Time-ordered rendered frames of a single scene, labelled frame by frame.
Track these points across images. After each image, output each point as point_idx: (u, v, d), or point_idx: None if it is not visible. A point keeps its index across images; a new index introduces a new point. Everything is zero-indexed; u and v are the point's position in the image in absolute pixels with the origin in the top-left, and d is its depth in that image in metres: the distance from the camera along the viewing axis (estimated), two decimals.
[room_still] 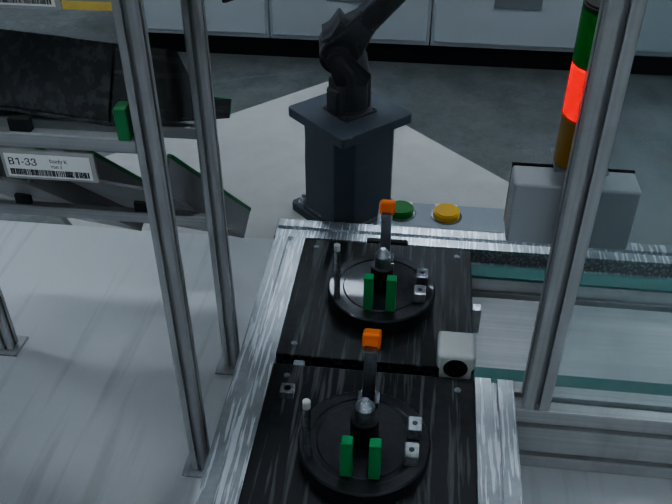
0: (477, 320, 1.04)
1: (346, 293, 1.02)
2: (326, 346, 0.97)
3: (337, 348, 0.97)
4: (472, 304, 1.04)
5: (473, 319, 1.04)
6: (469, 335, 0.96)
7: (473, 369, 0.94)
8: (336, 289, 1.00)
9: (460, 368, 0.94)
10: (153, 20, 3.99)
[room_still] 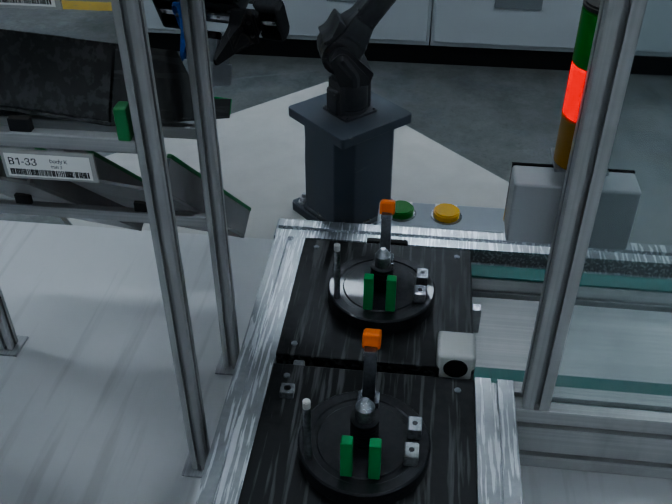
0: (477, 320, 1.04)
1: (346, 293, 1.02)
2: (326, 346, 0.97)
3: (337, 348, 0.97)
4: (472, 304, 1.04)
5: (473, 319, 1.04)
6: (469, 335, 0.96)
7: (473, 369, 0.94)
8: (336, 289, 1.00)
9: (460, 368, 0.94)
10: (153, 20, 3.99)
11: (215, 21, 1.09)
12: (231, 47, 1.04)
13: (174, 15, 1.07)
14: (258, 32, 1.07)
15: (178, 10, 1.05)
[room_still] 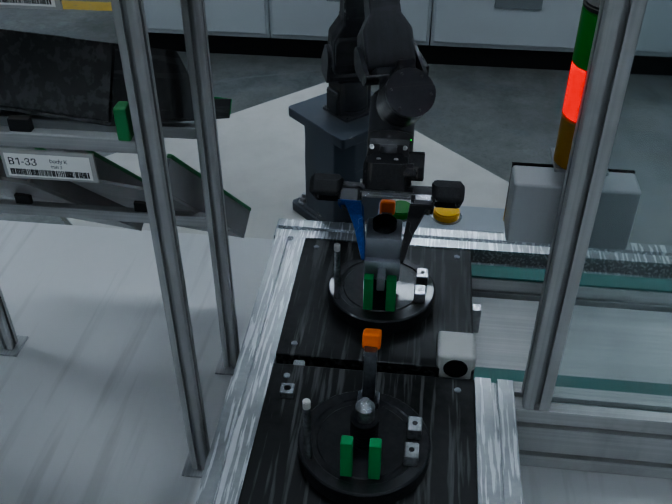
0: (477, 320, 1.04)
1: (346, 293, 1.02)
2: (326, 346, 0.97)
3: (337, 348, 0.97)
4: (472, 304, 1.04)
5: (473, 319, 1.04)
6: (469, 335, 0.96)
7: (473, 369, 0.94)
8: (336, 289, 1.00)
9: (460, 368, 0.94)
10: (153, 20, 3.99)
11: None
12: (412, 237, 0.97)
13: (338, 205, 0.97)
14: None
15: (347, 207, 0.96)
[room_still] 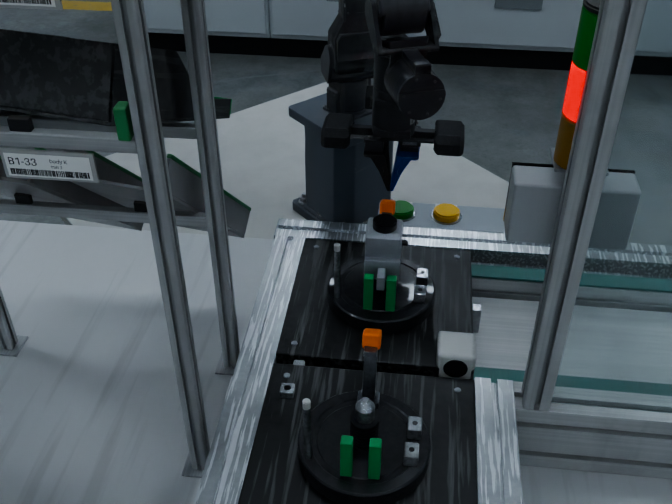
0: (477, 320, 1.04)
1: (346, 293, 1.02)
2: (326, 346, 0.97)
3: (337, 348, 0.97)
4: (472, 304, 1.04)
5: (473, 319, 1.04)
6: (469, 335, 0.96)
7: (473, 369, 0.94)
8: (336, 289, 1.00)
9: (460, 368, 0.94)
10: (153, 20, 3.99)
11: (417, 142, 1.03)
12: (381, 170, 1.08)
13: (419, 147, 1.07)
14: (365, 146, 1.05)
15: None
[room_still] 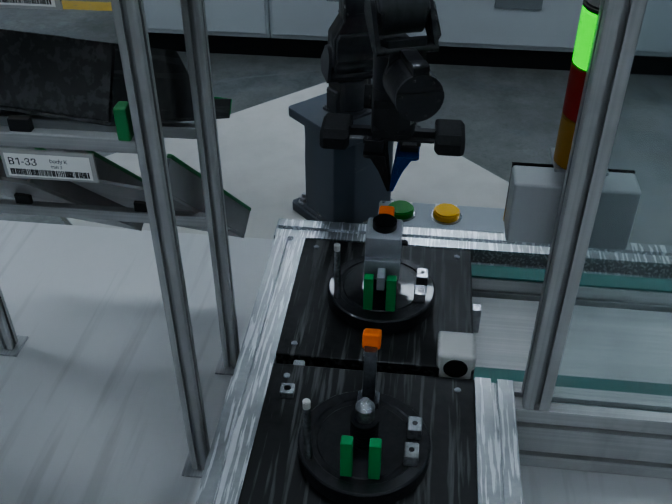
0: (477, 320, 1.04)
1: (346, 293, 1.02)
2: (326, 346, 0.97)
3: (337, 348, 0.97)
4: (472, 304, 1.04)
5: (473, 319, 1.04)
6: (469, 335, 0.96)
7: (473, 369, 0.94)
8: (336, 289, 1.00)
9: (460, 368, 0.94)
10: (153, 20, 3.99)
11: (417, 142, 1.02)
12: (380, 170, 1.07)
13: (419, 146, 1.05)
14: (364, 146, 1.04)
15: None
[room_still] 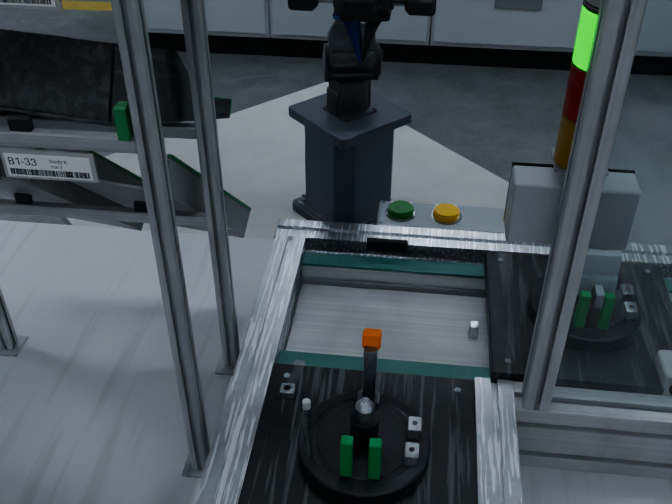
0: (475, 337, 1.06)
1: None
2: None
3: None
4: (470, 321, 1.06)
5: (471, 336, 1.06)
6: None
7: None
8: None
9: None
10: (153, 20, 3.99)
11: None
12: (372, 38, 1.04)
13: (334, 14, 1.02)
14: None
15: (342, 21, 1.01)
